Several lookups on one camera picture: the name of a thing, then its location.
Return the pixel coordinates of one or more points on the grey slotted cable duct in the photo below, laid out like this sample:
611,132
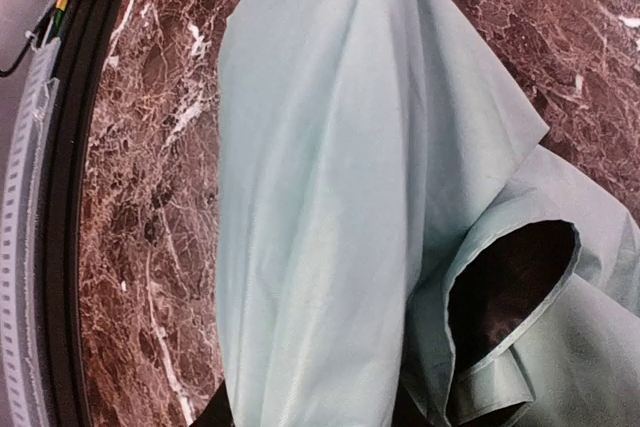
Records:
22,350

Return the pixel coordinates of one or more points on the black front table rail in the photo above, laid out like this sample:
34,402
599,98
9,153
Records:
84,35

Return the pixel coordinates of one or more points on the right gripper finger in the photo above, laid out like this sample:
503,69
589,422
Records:
218,412

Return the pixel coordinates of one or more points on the black and mint umbrella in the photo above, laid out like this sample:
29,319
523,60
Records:
390,222

